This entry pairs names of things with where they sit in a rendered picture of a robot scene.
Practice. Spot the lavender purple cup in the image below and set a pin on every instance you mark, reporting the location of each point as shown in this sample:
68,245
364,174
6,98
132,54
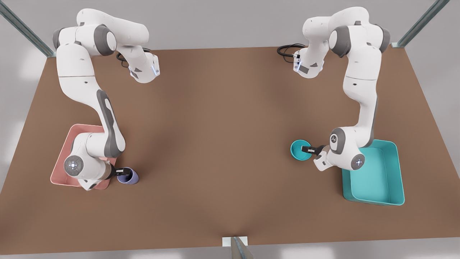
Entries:
129,176

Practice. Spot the teal bowl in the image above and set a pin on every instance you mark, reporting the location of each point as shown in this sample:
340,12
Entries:
298,150

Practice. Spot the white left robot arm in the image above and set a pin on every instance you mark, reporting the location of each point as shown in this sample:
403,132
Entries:
361,86

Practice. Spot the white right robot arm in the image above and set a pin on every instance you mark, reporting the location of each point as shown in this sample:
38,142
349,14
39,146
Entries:
79,72

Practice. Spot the pink rectangular box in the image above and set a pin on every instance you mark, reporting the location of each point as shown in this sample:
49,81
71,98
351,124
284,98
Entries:
64,158

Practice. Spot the teal rectangular box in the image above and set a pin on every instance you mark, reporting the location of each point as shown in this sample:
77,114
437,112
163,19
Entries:
377,176

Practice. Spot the silver frame post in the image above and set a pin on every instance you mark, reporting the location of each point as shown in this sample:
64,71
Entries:
25,29
420,23
238,246

